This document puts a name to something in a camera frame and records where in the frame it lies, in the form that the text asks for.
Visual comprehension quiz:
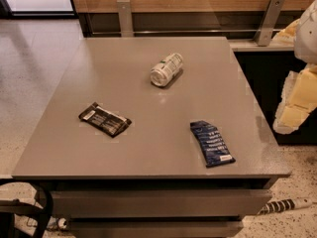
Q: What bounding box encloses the silver 7up soda can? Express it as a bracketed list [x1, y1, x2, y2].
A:
[150, 53, 183, 87]

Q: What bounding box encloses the left metal bracket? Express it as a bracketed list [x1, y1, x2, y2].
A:
[117, 0, 134, 38]

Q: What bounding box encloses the striped white power strip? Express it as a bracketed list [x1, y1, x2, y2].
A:
[259, 197, 313, 215]

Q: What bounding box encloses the right metal bracket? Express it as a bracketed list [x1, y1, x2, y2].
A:
[254, 0, 285, 47]

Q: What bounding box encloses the blue snack wrapper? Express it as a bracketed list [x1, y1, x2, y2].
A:
[190, 121, 236, 168]

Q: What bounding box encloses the black chair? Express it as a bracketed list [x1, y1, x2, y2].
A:
[0, 183, 53, 238]

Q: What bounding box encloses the metal bracket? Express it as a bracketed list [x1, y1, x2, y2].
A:
[117, 0, 134, 38]
[254, 0, 285, 47]

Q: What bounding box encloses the black snack wrapper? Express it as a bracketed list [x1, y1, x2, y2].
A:
[78, 102, 132, 138]

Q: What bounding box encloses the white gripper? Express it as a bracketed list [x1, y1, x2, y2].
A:
[272, 0, 317, 135]

